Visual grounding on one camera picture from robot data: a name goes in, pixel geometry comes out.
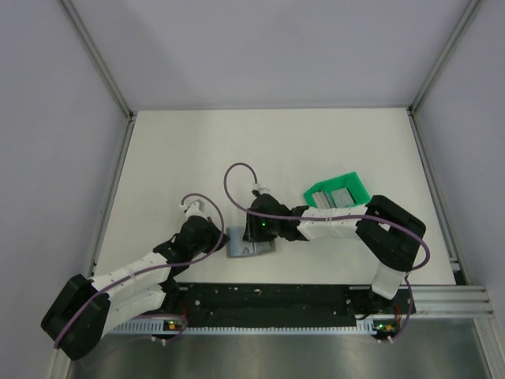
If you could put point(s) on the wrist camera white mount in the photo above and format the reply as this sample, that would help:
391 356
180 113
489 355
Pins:
258 190
195 208

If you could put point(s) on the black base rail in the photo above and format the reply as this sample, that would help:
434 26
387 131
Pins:
277 305

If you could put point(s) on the right aluminium frame post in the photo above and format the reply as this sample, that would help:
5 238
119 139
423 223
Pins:
453 40

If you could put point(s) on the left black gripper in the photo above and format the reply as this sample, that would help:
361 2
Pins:
219 238

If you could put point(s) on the white slotted cable duct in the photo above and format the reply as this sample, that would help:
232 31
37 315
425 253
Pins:
167 327

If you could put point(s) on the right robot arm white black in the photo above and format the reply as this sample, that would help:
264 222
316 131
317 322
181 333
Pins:
392 234

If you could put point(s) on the stack of white cards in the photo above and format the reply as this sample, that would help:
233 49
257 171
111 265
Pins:
322 200

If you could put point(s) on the silver VIP card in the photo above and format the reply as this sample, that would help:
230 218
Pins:
342 198

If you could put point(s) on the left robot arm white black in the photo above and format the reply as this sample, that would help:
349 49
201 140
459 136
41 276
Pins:
86 309

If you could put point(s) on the aluminium frame post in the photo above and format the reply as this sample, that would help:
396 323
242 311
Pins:
95 56
453 40

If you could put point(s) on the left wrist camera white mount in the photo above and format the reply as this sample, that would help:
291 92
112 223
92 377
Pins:
195 208

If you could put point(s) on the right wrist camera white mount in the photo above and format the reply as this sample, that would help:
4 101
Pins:
258 190

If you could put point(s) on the white credit card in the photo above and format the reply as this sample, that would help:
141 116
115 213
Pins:
246 251

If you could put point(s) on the left aluminium frame post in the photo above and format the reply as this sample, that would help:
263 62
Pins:
95 56

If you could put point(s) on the green plastic bin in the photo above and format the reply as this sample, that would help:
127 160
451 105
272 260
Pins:
351 181

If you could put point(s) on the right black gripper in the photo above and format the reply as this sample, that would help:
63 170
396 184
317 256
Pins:
252 232

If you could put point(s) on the grey card holder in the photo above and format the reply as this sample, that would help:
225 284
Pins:
238 248

